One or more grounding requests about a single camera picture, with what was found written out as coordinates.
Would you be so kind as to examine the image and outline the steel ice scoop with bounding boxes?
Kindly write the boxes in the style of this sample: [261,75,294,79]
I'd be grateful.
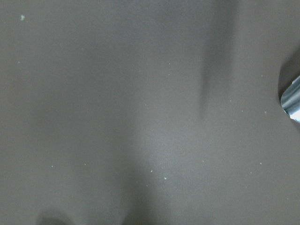
[280,76,300,123]

